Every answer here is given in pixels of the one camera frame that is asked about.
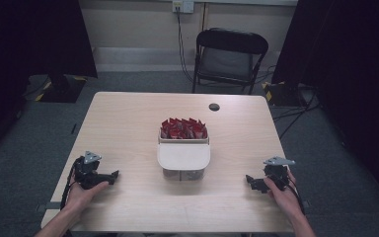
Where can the black stand base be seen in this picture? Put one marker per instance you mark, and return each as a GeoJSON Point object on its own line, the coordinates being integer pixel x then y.
{"type": "Point", "coordinates": [62, 89]}
{"type": "Point", "coordinates": [281, 93]}

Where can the pile of red packets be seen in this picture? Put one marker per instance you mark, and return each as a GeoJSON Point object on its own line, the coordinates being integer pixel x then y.
{"type": "Point", "coordinates": [183, 129]}

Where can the person's left hand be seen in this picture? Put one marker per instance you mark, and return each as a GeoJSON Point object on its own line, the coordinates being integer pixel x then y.
{"type": "Point", "coordinates": [83, 197]}

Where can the black curtain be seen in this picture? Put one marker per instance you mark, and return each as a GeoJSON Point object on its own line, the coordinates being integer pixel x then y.
{"type": "Point", "coordinates": [345, 85]}
{"type": "Point", "coordinates": [33, 65]}

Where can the white wall socket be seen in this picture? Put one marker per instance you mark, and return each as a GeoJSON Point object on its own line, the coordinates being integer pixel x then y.
{"type": "Point", "coordinates": [183, 6]}

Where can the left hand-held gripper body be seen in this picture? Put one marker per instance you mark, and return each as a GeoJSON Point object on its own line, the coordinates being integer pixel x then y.
{"type": "Point", "coordinates": [87, 172]}

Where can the white storage box with lid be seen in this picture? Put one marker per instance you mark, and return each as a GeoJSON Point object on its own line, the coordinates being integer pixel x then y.
{"type": "Point", "coordinates": [183, 158]}

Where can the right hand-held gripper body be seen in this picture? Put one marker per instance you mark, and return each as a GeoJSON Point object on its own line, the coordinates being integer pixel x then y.
{"type": "Point", "coordinates": [276, 173]}

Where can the black folding chair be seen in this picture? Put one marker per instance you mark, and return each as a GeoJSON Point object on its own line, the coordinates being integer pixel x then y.
{"type": "Point", "coordinates": [228, 59]}

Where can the person's right hand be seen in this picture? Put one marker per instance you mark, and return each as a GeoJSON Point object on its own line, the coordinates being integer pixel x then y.
{"type": "Point", "coordinates": [283, 197]}

